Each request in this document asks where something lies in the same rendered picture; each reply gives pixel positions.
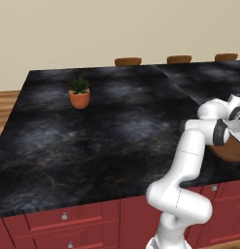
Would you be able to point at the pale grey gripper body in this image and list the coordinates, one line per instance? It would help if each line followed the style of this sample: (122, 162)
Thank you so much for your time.
(238, 131)

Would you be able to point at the silver drawer knob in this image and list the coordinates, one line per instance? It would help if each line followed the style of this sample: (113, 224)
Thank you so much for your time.
(70, 244)
(214, 187)
(64, 216)

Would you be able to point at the red cupboard door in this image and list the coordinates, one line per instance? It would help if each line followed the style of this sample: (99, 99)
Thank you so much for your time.
(226, 220)
(1, 235)
(134, 223)

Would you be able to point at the brown wooden stool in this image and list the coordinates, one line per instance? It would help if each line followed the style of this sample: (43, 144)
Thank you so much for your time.
(226, 57)
(179, 59)
(128, 61)

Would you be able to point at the green plant in terracotta pot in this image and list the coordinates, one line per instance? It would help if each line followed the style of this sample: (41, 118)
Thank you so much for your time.
(79, 97)

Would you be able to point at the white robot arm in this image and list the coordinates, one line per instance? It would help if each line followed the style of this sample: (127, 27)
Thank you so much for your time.
(186, 162)

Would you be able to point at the red drawer front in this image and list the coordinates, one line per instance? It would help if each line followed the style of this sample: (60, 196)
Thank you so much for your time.
(207, 191)
(92, 238)
(47, 219)

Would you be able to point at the round wooden cutting board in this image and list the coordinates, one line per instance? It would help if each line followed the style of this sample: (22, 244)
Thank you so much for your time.
(230, 152)

